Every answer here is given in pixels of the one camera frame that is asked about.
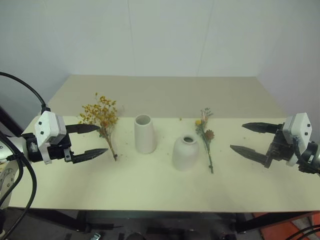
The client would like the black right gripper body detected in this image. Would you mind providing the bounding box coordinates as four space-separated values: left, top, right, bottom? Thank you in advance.
264 129 294 168

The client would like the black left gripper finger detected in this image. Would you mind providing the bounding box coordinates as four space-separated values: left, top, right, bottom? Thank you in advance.
65 123 102 136
72 148 109 165

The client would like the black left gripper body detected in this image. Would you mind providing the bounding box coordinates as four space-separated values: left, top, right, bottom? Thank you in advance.
46 133 76 164

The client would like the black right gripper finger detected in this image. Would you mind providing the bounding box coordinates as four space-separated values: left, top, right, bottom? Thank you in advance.
229 144 269 166
241 122 279 134

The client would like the tall white cylinder vase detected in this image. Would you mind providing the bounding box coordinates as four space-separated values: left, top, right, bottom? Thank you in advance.
134 114 158 154

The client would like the white dome-shaped vase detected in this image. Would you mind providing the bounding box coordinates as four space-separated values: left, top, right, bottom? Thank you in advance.
171 134 200 172

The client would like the yellow dried flower bunch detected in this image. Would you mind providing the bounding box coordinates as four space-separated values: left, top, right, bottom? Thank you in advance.
78 92 119 162

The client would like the mixed pink orange flower bunch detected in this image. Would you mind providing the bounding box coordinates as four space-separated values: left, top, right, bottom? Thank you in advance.
194 107 215 174

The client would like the orange floor mat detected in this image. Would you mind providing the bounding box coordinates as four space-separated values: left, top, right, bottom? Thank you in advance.
251 211 320 240

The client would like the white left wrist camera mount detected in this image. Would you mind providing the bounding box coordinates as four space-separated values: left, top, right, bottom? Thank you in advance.
34 110 67 165

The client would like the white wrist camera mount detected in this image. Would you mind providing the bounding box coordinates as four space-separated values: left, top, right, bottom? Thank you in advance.
281 112 312 167
34 110 67 165

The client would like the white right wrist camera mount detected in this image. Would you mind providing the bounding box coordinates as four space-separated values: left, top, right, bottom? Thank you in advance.
281 112 312 167

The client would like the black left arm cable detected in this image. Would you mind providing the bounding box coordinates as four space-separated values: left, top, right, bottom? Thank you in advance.
0 131 38 238

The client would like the black metal table frame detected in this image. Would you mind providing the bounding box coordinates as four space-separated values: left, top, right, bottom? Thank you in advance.
0 209 316 235

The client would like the black left wrist camera cable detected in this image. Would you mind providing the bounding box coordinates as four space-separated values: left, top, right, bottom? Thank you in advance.
0 71 52 116

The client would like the black floor cable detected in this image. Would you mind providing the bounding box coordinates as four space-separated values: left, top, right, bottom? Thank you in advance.
291 223 320 240

